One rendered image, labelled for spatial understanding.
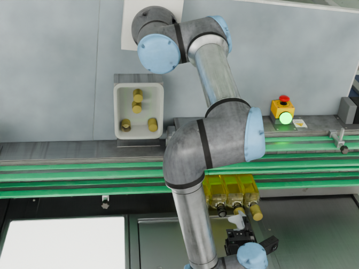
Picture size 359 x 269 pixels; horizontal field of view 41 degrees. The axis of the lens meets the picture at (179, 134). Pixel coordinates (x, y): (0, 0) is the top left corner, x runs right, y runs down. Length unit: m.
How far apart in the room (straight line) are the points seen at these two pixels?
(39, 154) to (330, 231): 1.11
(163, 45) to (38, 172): 0.69
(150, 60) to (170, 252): 0.66
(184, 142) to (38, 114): 0.89
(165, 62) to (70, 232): 0.71
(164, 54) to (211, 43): 0.14
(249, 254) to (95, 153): 0.76
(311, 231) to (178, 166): 0.91
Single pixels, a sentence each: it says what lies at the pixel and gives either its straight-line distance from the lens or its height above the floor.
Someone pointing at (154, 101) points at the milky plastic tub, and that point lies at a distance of 1.77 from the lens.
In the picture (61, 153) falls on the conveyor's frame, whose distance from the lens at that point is 1.81.
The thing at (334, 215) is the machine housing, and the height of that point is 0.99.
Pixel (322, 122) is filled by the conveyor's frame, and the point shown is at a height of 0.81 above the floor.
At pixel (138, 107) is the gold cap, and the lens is 1.73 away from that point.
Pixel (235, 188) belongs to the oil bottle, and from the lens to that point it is 1.69.
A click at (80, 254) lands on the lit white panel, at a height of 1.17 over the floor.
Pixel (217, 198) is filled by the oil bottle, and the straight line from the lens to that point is 1.65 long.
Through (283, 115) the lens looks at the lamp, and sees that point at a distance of 1.81.
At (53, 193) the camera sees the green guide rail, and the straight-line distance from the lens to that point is 1.77.
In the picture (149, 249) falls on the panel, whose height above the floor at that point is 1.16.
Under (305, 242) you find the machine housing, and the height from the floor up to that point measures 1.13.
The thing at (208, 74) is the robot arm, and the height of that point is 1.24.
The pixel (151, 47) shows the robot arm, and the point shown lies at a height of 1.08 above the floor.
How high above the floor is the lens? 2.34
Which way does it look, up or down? 58 degrees down
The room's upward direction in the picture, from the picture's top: 168 degrees clockwise
